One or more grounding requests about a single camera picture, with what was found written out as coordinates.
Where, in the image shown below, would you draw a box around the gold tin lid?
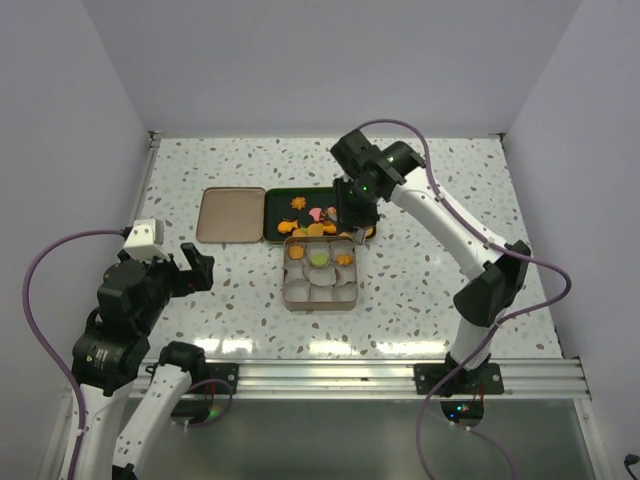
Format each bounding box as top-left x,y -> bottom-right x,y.
196,187 -> 266,244

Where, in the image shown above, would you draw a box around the aluminium front rail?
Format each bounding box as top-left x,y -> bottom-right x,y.
64,355 -> 591,401

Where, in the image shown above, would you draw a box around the orange fish cookie middle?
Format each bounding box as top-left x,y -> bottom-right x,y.
322,222 -> 338,235

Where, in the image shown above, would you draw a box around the dark green tray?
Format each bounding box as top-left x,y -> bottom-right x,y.
262,185 -> 377,246

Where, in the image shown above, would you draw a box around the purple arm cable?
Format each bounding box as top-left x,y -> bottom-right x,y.
22,227 -> 136,480
359,118 -> 573,480

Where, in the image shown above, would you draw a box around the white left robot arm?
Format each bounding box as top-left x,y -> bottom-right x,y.
60,243 -> 215,479

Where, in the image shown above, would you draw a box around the metal tongs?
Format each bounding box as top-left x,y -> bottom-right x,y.
322,207 -> 374,243

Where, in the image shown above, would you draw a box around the gold cookie tin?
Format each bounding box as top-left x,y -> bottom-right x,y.
281,235 -> 360,313

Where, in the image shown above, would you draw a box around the white paper cupcake liners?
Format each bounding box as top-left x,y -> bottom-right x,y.
284,241 -> 357,304

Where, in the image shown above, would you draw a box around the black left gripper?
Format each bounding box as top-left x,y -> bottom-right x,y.
136,240 -> 213,332

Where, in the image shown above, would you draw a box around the green macaron cookie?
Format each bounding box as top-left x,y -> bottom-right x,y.
309,252 -> 330,268

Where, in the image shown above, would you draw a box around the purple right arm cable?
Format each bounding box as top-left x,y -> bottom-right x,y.
359,118 -> 573,480

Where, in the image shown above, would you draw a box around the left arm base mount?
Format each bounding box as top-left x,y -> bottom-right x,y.
198,362 -> 240,396

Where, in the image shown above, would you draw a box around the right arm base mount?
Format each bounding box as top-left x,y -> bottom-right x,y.
413,362 -> 505,397

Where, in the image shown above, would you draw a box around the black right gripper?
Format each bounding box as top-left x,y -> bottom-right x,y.
334,175 -> 381,235

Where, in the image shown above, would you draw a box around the pink sandwich cookie left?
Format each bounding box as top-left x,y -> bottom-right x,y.
309,207 -> 322,222

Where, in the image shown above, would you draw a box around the orange swirl star cookie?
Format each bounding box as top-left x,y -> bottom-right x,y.
290,197 -> 307,211

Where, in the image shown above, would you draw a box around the tan dotted round cookie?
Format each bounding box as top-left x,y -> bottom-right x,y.
307,223 -> 324,237

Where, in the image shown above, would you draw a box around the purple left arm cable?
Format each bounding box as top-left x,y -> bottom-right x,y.
22,227 -> 136,480

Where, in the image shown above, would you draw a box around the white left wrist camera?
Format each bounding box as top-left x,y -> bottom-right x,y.
123,219 -> 169,262

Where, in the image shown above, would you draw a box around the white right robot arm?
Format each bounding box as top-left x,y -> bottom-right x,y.
330,130 -> 531,393

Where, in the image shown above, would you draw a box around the orange round flower cookie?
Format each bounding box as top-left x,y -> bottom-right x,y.
287,244 -> 305,260

